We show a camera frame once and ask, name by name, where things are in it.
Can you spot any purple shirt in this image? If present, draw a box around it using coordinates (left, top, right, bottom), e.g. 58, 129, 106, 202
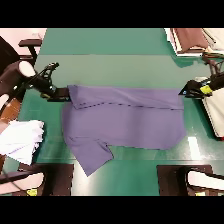
61, 84, 187, 177

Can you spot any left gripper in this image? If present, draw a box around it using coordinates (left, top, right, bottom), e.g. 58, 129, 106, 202
46, 86, 72, 102

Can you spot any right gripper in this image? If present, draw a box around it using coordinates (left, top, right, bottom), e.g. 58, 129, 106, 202
178, 79, 205, 99

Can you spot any white garment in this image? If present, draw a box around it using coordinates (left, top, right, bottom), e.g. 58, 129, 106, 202
201, 27, 224, 52
202, 95, 224, 140

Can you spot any brown garment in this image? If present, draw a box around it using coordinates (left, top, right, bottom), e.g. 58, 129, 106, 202
172, 27, 210, 54

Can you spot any heap of white clothes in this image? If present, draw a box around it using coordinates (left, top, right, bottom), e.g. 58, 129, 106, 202
0, 119, 46, 166

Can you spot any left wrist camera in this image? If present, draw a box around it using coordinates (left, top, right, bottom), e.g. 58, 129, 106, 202
40, 62, 61, 82

